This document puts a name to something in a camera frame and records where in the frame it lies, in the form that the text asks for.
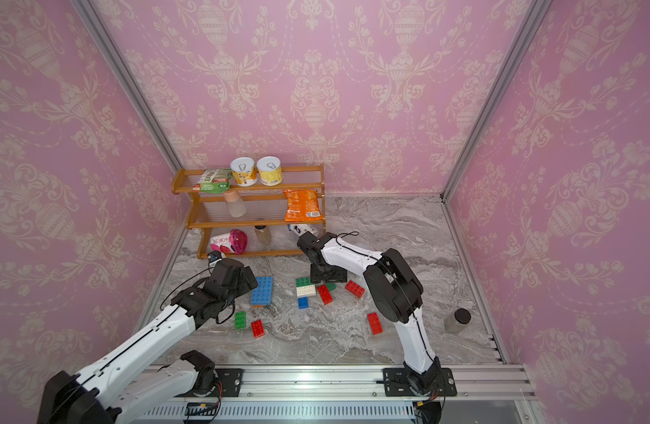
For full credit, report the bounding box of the small green brick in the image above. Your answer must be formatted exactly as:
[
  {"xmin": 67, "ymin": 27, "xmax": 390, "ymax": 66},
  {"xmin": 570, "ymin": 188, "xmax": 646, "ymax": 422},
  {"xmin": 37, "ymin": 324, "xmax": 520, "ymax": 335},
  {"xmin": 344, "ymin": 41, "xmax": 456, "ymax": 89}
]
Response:
[{"xmin": 234, "ymin": 311, "xmax": 246, "ymax": 330}]

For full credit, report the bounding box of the white brick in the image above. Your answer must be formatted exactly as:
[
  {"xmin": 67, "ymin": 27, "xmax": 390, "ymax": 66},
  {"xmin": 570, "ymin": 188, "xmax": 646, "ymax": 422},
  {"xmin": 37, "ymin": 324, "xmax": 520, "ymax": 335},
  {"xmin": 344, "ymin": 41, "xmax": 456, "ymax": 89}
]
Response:
[{"xmin": 297, "ymin": 284, "xmax": 317, "ymax": 299}]

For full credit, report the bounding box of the aluminium front rail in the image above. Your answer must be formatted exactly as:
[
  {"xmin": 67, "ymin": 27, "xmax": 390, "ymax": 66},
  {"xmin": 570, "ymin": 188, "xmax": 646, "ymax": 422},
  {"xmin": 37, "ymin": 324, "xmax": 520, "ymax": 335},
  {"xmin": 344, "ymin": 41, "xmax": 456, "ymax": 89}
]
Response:
[{"xmin": 133, "ymin": 365, "xmax": 544, "ymax": 423}]

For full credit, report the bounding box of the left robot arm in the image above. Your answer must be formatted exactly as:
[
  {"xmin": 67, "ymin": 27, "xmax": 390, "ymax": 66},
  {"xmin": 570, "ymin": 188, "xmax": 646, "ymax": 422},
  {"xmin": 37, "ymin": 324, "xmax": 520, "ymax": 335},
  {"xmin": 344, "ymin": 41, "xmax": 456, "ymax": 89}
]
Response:
[{"xmin": 37, "ymin": 258, "xmax": 258, "ymax": 423}]

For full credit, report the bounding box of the light blue brick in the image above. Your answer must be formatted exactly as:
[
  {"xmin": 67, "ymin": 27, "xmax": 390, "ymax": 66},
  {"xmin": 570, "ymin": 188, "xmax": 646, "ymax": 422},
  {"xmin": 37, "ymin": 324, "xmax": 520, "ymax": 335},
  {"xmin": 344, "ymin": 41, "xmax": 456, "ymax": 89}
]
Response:
[
  {"xmin": 256, "ymin": 277, "xmax": 274, "ymax": 290},
  {"xmin": 252, "ymin": 285, "xmax": 273, "ymax": 300},
  {"xmin": 250, "ymin": 293, "xmax": 272, "ymax": 307}
]

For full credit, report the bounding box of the pink lying cup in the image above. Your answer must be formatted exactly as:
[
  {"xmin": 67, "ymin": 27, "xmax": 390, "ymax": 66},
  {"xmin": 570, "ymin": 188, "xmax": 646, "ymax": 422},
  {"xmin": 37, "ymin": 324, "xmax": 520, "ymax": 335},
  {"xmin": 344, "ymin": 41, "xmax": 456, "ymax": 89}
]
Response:
[{"xmin": 209, "ymin": 229, "xmax": 248, "ymax": 254}]

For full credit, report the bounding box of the clear plastic bottle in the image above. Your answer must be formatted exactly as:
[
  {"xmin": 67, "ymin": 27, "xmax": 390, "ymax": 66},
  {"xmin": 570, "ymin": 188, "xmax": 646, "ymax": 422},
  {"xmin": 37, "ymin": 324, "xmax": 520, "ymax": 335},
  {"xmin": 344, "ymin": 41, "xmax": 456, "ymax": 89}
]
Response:
[{"xmin": 222, "ymin": 190, "xmax": 247, "ymax": 218}]

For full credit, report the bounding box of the orange chip bag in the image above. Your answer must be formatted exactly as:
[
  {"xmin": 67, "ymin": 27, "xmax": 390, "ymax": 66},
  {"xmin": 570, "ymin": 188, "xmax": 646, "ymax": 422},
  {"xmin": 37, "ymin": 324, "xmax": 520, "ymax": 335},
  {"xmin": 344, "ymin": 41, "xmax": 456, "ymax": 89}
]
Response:
[{"xmin": 283, "ymin": 189, "xmax": 324, "ymax": 223}]

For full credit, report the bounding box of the small brown jar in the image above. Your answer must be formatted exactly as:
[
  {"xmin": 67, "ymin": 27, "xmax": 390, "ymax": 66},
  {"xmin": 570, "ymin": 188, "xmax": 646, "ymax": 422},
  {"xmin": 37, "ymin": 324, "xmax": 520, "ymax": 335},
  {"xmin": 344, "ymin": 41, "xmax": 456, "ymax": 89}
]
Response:
[{"xmin": 254, "ymin": 225, "xmax": 272, "ymax": 245}]

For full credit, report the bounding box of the wooden three-tier shelf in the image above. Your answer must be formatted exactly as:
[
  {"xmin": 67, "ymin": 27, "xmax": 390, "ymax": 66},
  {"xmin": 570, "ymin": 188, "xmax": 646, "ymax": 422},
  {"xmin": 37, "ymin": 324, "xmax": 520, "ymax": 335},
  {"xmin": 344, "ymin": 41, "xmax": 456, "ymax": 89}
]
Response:
[{"xmin": 171, "ymin": 164, "xmax": 327, "ymax": 260}]

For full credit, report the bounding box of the white black lying can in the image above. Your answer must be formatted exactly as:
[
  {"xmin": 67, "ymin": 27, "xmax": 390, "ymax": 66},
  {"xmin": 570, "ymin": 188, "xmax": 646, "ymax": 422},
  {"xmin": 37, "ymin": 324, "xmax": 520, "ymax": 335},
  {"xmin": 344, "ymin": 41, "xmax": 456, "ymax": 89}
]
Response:
[{"xmin": 288, "ymin": 223, "xmax": 320, "ymax": 238}]

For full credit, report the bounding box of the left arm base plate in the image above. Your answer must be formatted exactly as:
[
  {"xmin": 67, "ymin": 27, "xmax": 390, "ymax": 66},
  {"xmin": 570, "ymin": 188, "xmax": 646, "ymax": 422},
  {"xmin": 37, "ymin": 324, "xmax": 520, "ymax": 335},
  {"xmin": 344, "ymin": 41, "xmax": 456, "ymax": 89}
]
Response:
[{"xmin": 215, "ymin": 367, "xmax": 244, "ymax": 399}]

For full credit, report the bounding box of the black lid glass jar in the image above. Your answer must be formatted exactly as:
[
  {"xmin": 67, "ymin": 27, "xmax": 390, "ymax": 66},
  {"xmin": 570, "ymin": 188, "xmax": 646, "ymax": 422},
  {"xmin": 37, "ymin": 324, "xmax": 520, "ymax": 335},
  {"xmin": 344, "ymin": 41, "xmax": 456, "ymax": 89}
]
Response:
[{"xmin": 443, "ymin": 307, "xmax": 472, "ymax": 334}]

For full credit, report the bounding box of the red brick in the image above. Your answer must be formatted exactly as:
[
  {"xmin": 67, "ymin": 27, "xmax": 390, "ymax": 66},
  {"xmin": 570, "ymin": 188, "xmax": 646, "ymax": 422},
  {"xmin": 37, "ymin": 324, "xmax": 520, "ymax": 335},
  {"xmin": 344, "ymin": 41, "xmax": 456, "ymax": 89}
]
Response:
[
  {"xmin": 345, "ymin": 281, "xmax": 365, "ymax": 299},
  {"xmin": 317, "ymin": 284, "xmax": 333, "ymax": 305},
  {"xmin": 251, "ymin": 320, "xmax": 266, "ymax": 338},
  {"xmin": 367, "ymin": 313, "xmax": 383, "ymax": 335}
]

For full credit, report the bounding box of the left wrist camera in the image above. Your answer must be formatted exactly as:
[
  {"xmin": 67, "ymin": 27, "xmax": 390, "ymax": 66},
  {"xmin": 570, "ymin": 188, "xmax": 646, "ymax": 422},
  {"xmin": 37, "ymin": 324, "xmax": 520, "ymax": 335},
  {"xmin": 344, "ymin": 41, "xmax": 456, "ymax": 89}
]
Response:
[{"xmin": 207, "ymin": 250, "xmax": 225, "ymax": 268}]

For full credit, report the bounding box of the green white snack packet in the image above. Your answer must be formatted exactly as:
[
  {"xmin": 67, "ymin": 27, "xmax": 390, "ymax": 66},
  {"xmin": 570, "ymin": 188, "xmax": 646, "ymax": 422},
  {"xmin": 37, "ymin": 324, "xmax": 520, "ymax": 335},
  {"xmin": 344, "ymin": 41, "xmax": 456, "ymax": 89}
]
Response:
[{"xmin": 192, "ymin": 168, "xmax": 232, "ymax": 194}]

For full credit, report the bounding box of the yellow noodle cup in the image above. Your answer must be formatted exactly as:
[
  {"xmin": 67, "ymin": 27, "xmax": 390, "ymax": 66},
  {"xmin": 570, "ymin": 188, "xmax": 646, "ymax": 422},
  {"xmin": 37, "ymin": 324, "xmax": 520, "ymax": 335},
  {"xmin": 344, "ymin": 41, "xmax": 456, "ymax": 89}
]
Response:
[
  {"xmin": 256, "ymin": 157, "xmax": 282, "ymax": 187},
  {"xmin": 230, "ymin": 157, "xmax": 258, "ymax": 187}
]

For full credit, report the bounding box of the right yellow noodle cup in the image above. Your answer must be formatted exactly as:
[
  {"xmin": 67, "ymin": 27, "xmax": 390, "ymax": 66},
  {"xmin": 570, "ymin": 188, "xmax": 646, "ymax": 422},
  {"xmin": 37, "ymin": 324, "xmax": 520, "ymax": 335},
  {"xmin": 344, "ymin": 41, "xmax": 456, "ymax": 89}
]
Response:
[{"xmin": 256, "ymin": 157, "xmax": 282, "ymax": 187}]

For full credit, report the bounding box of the left yellow noodle cup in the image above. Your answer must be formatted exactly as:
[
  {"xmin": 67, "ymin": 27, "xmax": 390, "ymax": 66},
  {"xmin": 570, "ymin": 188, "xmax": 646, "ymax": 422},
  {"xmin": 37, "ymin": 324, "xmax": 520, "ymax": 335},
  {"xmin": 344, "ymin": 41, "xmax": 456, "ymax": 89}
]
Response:
[{"xmin": 230, "ymin": 157, "xmax": 258, "ymax": 187}]

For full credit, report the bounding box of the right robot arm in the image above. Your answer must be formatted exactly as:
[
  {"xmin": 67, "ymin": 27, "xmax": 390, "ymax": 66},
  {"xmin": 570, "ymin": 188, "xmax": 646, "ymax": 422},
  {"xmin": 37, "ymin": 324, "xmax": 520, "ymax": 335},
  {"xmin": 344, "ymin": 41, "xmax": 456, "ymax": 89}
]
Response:
[{"xmin": 298, "ymin": 231, "xmax": 443, "ymax": 398}]

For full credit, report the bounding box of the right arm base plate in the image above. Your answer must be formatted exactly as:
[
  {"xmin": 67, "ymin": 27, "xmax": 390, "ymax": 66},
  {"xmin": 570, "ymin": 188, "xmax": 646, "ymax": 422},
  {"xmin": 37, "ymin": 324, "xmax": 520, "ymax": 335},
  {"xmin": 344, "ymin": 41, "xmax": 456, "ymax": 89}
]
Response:
[{"xmin": 377, "ymin": 367, "xmax": 457, "ymax": 398}]

